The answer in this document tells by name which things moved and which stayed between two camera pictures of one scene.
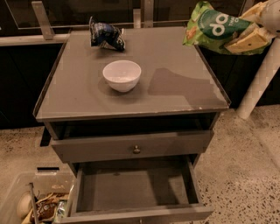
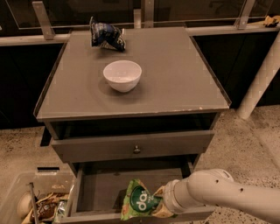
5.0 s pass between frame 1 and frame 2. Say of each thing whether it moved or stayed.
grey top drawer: stayed
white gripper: moved
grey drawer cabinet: stayed
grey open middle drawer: stayed
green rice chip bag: moved
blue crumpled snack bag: stayed
